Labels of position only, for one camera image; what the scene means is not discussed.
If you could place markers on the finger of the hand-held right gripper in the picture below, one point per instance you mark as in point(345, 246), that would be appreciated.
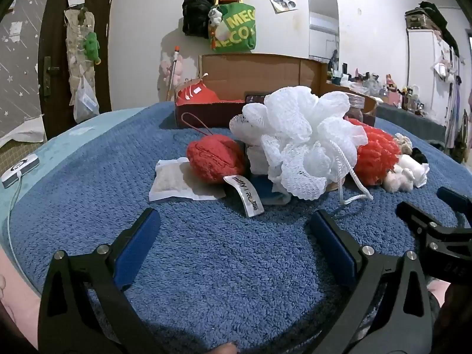
point(453, 199)
point(413, 212)

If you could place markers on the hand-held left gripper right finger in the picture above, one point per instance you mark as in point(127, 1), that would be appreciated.
point(332, 243)

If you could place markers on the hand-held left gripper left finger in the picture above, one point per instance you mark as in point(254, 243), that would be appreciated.
point(138, 243)

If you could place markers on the black scrunchie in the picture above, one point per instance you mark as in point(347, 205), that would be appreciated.
point(419, 155)

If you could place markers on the orange knitted scrubber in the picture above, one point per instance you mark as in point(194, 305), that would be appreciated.
point(376, 155)

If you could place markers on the white sachet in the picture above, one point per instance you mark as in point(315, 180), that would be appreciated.
point(169, 182)

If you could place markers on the red knitted ball with tag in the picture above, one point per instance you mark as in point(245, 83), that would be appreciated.
point(214, 158)

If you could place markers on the white mesh bath pouf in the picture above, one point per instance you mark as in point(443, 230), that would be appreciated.
point(295, 125)

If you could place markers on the cardboard box with red lining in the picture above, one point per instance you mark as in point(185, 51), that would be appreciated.
point(258, 73)

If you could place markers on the dark grey tablecloth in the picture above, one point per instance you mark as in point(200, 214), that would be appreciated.
point(416, 123)

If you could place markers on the blue terry towel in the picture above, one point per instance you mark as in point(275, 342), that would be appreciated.
point(221, 265)

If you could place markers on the pink cloth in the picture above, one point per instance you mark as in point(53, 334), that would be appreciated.
point(18, 295)

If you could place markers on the row of desk knickknacks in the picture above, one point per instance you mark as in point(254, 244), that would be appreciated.
point(376, 83)

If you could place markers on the light blue bed sheet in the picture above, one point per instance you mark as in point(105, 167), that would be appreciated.
point(44, 147)

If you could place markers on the white wardrobe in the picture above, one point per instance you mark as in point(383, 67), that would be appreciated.
point(424, 66)

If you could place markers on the white charger device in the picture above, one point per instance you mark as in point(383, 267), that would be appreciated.
point(20, 167)

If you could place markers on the clear plastic bag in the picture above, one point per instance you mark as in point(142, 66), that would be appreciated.
point(85, 103)

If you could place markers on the pink plush toy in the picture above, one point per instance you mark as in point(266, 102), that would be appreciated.
point(173, 72)

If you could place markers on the stick with orange tip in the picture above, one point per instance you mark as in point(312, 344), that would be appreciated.
point(172, 70)

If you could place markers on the green plush toy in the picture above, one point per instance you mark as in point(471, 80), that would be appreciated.
point(91, 46)

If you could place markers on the hanging door organizer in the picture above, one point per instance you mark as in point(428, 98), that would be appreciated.
point(75, 44)

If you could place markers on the dark brown door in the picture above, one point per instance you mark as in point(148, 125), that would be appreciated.
point(55, 37)

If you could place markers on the green tote bag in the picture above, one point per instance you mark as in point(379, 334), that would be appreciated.
point(236, 29)

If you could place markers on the black backpack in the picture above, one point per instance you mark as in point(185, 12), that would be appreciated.
point(195, 14)

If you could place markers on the small white plush charm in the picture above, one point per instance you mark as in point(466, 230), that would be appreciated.
point(215, 16)

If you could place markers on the wall mirror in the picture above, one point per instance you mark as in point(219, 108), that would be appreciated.
point(323, 25)

